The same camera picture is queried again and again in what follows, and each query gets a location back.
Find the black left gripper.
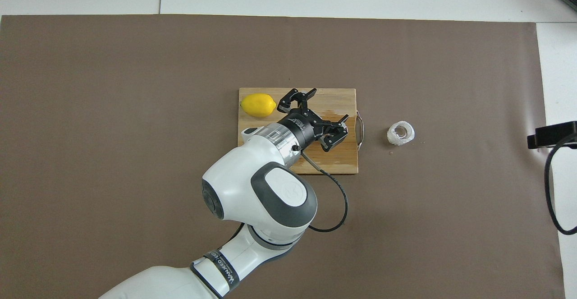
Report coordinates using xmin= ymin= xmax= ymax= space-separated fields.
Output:
xmin=277 ymin=87 xmax=350 ymax=152

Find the clear textured glass cup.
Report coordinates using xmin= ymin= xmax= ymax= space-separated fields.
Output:
xmin=387 ymin=120 xmax=416 ymax=147

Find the wooden cutting board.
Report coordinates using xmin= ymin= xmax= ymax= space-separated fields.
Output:
xmin=237 ymin=87 xmax=365 ymax=175

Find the yellow lemon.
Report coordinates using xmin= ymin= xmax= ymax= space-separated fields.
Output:
xmin=240 ymin=93 xmax=277 ymax=118

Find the brown paper table mat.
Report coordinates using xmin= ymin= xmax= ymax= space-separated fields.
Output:
xmin=0 ymin=14 xmax=566 ymax=299

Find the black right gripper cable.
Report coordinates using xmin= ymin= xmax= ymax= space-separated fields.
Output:
xmin=544 ymin=132 xmax=577 ymax=236

